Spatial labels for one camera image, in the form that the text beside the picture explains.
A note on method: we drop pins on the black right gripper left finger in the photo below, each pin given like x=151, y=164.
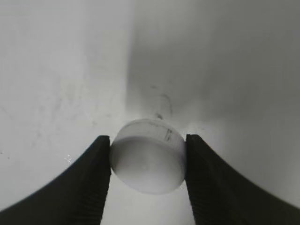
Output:
x=75, y=197

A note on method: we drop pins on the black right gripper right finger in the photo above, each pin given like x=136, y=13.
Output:
x=219, y=195

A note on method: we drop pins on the white plastic bottle cap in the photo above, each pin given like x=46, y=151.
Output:
x=149, y=156

